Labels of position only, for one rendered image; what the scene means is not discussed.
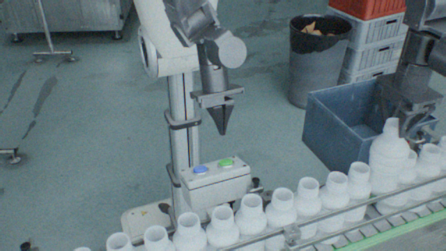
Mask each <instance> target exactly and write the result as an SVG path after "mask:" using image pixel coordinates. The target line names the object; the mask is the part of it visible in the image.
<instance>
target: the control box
mask: <svg viewBox="0 0 446 251"><path fill-rule="evenodd" d="M225 159H231V160H232V161H233V163H232V164H230V165H220V164H219V161H220V160H217V161H214V162H208V163H205V164H202V165H205V166H206V167H207V170H206V171H205V172H201V173H194V172H193V169H194V168H195V166H194V167H191V168H188V169H182V170H180V171H179V176H180V184H181V189H182V194H183V199H184V200H185V202H187V203H188V205H189V207H190V208H191V210H192V212H196V211H201V210H204V209H207V208H210V207H214V206H216V205H217V207H218V206H220V205H222V204H223V203H226V202H227V203H228V204H230V208H231V209H232V210H233V203H234V202H235V200H236V199H241V198H243V197H244V196H245V195H246V192H247V186H248V185H251V184H252V179H251V178H250V174H249V166H248V165H247V164H245V163H244V162H243V161H242V160H241V159H239V158H237V157H236V156H233V157H230V158H225Z"/></svg>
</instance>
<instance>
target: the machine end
mask: <svg viewBox="0 0 446 251"><path fill-rule="evenodd" d="M133 1H134V0H42V3H43V8H44V11H45V17H46V19H47V24H48V27H49V31H50V32H72V31H106V30H114V31H115V36H112V37H111V39H112V40H121V39H123V36H122V35H118V30H122V28H123V25H124V24H125V21H126V18H127V17H130V14H128V12H129V9H130V7H131V6H132V2H133ZM0 23H1V25H2V29H3V30H4V32H5V33H13V34H15V38H14V39H12V42H13V43H20V42H22V41H24V38H20V37H18V36H17V34H18V33H44V28H43V23H42V20H41V17H40V12H39V9H38V4H37V1H36V0H5V1H4V2H3V3H1V4H0Z"/></svg>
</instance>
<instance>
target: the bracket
mask: <svg viewBox="0 0 446 251"><path fill-rule="evenodd" d="M423 136H424V132H422V131H417V132H416V135H415V137H411V136H410V135H407V136H406V139H408V145H409V147H410V149H411V150H413V151H414V152H415V153H416V154H417V151H418V150H420V149H422V147H423V146H424V143H425V139H424V138H423ZM439 142H440V140H438V141H435V142H432V143H431V144H434V145H436V146H437V145H438V144H439ZM259 182H260V179H259V178H258V177H253V178H252V184H251V185H248V186H247V192H246V195H248V194H256V195H258V196H260V198H261V200H262V201H265V202H267V201H271V200H272V195H273V191H272V190H268V191H265V192H264V191H263V186H262V185H261V183H259ZM283 228H284V233H283V234H282V235H283V236H284V238H285V239H286V240H285V241H284V249H283V250H280V251H298V248H299V245H298V243H297V242H296V241H297V240H299V239H300V237H301V233H302V232H301V231H300V229H299V227H298V226H297V224H296V223H293V224H289V225H286V226H283ZM20 250H21V251H40V250H39V249H38V247H34V239H33V238H32V237H30V238H28V239H27V240H26V242H23V243H22V244H21V246H20Z"/></svg>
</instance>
